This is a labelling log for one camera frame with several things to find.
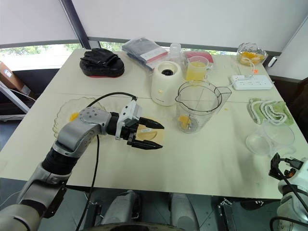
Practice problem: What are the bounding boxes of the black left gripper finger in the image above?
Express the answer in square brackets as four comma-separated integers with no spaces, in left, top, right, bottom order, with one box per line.
[127,140,165,152]
[140,116,165,130]

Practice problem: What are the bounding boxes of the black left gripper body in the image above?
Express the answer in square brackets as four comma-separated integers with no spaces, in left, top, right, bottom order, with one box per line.
[120,116,145,146]

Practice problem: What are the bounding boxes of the beige blender lid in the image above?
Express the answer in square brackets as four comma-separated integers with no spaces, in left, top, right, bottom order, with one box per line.
[134,118,167,143]

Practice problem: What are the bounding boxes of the clear blender jar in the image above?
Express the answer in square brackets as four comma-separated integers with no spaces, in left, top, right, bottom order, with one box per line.
[175,80,232,134]

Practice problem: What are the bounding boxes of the orange segments in jar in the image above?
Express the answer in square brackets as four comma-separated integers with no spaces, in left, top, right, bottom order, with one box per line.
[177,115,191,132]

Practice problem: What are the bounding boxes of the cream blender base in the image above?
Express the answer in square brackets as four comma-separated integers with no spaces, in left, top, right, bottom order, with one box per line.
[151,61,184,107]

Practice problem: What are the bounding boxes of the glass bowl with orange segments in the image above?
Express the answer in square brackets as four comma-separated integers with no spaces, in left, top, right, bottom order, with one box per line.
[236,42,269,66]

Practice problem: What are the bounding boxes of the scalloped clear glass plate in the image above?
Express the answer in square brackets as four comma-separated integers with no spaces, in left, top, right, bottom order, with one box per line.
[52,96,114,139]

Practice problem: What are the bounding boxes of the grey rounded robot leg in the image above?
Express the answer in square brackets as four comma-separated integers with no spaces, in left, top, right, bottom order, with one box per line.
[169,192,202,231]
[102,190,142,228]

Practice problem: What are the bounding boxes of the measuring cup with orange juice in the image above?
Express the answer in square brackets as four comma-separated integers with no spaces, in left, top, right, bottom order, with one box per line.
[184,55,214,82]

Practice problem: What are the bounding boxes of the plastic bag with dark contents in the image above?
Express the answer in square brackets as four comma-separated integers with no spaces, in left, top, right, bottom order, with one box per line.
[121,37,170,72]

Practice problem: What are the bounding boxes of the black padded mitt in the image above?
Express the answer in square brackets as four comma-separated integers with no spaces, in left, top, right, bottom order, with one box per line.
[79,48,125,78]

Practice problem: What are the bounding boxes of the clear plastic bottle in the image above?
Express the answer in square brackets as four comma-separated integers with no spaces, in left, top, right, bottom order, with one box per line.
[168,43,188,70]

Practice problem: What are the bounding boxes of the white power strip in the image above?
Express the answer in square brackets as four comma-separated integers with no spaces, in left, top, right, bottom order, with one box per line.
[230,74,272,91]

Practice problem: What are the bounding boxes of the black shoe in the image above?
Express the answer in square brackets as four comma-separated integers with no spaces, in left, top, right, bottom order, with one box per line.
[240,200,265,210]

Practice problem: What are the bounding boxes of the green white-trimmed cloth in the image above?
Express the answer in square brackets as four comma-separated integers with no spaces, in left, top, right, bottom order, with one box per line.
[247,97,295,126]

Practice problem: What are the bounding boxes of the brown cardboard box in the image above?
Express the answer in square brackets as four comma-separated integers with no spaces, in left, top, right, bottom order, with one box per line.
[0,61,32,96]

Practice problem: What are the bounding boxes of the small white device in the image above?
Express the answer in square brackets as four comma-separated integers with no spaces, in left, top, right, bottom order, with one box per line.
[268,56,280,68]

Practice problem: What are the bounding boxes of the person in dark clothes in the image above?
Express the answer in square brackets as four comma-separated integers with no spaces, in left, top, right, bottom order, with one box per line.
[287,78,308,135]

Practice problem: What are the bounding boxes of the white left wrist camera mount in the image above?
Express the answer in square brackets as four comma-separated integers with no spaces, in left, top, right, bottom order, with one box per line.
[115,99,143,141]

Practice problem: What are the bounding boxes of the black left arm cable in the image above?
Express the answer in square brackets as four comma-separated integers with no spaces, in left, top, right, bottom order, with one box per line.
[78,92,138,231]

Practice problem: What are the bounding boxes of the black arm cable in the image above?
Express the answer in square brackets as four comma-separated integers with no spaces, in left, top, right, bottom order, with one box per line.
[269,153,308,231]
[78,92,138,231]

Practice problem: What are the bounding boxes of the metal table bracket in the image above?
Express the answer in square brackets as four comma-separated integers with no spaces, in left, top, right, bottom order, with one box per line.
[86,201,103,227]
[218,197,241,231]

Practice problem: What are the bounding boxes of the white metal frame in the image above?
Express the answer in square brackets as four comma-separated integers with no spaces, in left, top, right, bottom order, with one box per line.
[0,80,31,122]

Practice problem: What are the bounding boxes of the dark window frame post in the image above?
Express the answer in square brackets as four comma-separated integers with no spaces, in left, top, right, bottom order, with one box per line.
[60,0,92,50]

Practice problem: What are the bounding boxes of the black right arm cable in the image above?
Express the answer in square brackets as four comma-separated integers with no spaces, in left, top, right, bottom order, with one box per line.
[269,153,308,231]

